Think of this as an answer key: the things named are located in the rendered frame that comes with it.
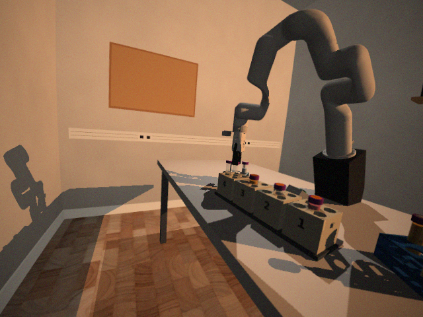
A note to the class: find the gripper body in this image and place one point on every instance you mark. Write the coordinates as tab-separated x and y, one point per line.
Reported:
240	141

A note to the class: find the blue tube rack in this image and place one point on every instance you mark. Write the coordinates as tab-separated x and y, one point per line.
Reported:
390	245

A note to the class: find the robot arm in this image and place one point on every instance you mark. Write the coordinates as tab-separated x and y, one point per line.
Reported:
353	62

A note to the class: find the tan bucket adapter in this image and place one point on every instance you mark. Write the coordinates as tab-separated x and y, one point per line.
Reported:
244	193
226	182
270	208
314	230

